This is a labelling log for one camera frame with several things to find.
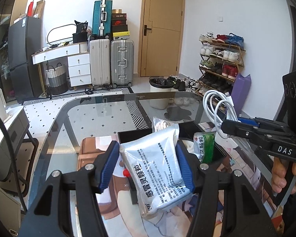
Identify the person's right hand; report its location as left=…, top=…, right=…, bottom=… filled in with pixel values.
left=271, top=156, right=296, bottom=195

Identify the white side table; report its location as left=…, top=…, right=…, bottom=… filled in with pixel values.
left=0, top=103, right=39, bottom=196

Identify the beige cabinet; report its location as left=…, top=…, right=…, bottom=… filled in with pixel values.
left=0, top=178, right=22, bottom=237

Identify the white suitcase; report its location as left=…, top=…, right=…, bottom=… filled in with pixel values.
left=89, top=38, right=111, bottom=87

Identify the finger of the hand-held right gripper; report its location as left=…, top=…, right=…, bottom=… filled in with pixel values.
left=236, top=117, right=291, bottom=129
left=221, top=119, right=272, bottom=146

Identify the wooden shoe rack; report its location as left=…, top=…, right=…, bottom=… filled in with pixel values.
left=198, top=32, right=246, bottom=97

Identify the white vanity desk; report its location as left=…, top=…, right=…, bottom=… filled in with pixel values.
left=31, top=42, right=92, bottom=90

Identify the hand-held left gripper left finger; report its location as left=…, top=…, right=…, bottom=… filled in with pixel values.
left=20, top=140, right=121, bottom=237

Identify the woven laundry basket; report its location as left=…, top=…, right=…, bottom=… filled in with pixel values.
left=45, top=63, right=68, bottom=96

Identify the bagged white rope coil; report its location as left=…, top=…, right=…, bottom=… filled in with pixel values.
left=152, top=117, right=181, bottom=135

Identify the white charging cable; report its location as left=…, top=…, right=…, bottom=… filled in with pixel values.
left=202, top=90, right=240, bottom=140

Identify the black shoe box red logo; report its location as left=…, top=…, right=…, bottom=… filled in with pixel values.
left=112, top=13, right=128, bottom=33

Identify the purple bag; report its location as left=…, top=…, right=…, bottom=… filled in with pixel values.
left=230, top=73, right=252, bottom=115

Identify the black cable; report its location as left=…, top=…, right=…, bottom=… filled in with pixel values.
left=0, top=104, right=28, bottom=214

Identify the teal suitcase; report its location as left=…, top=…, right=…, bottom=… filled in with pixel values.
left=92, top=0, right=113, bottom=39

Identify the wooden door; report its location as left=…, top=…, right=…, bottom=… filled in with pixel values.
left=139, top=0, right=185, bottom=77

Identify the tall cardboard box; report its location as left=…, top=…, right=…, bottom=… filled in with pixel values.
left=35, top=0, right=46, bottom=19

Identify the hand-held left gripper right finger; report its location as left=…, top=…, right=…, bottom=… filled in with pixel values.
left=175, top=141, right=278, bottom=237

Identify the black cardboard box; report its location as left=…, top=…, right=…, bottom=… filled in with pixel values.
left=117, top=121, right=228, bottom=205

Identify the black fridge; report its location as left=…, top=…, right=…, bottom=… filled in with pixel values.
left=7, top=16, right=42, bottom=104

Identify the silver suitcase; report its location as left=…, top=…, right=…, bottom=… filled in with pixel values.
left=110, top=39, right=135, bottom=88

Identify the black bag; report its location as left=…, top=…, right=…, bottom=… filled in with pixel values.
left=72, top=20, right=89, bottom=44

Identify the oval mirror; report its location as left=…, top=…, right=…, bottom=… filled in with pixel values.
left=46, top=23, right=76, bottom=45

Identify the printed cartoon table mat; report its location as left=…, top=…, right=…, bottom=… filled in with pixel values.
left=78, top=121, right=287, bottom=237

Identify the black yellow shoe box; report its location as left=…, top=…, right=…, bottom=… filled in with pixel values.
left=112, top=31, right=130, bottom=40

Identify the group of shoes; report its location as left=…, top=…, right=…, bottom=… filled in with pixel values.
left=166, top=75, right=201, bottom=92

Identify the green white medicine packet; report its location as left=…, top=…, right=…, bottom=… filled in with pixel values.
left=193, top=131, right=216, bottom=165
left=119, top=124, right=199, bottom=220

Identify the white trash bin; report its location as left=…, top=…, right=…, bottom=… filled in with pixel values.
left=149, top=77, right=174, bottom=110

